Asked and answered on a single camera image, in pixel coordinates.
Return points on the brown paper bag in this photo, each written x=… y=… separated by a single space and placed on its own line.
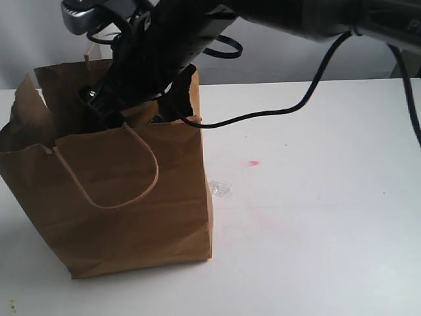
x=106 y=202

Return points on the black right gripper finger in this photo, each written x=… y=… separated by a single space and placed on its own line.
x=113 y=120

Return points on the small clear plastic piece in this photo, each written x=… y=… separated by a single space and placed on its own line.
x=219 y=189

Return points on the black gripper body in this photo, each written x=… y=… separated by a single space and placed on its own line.
x=155 y=44

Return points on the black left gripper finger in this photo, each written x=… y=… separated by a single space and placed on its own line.
x=89 y=121

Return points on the clear jar yellow lid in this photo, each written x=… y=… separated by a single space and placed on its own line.
x=142 y=114

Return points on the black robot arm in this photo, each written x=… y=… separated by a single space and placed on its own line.
x=395 y=22

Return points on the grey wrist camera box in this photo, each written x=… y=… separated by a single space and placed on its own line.
x=79 y=17

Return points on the white backdrop curtain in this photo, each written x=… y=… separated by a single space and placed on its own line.
x=33 y=35

